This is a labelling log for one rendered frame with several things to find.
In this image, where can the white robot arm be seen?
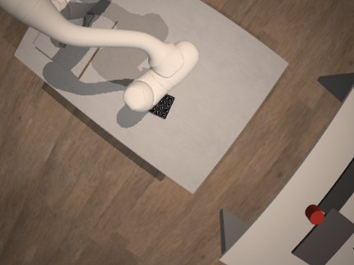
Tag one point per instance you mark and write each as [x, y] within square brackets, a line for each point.
[61, 21]

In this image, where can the black square box with knobs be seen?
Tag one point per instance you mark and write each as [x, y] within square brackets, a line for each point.
[163, 106]

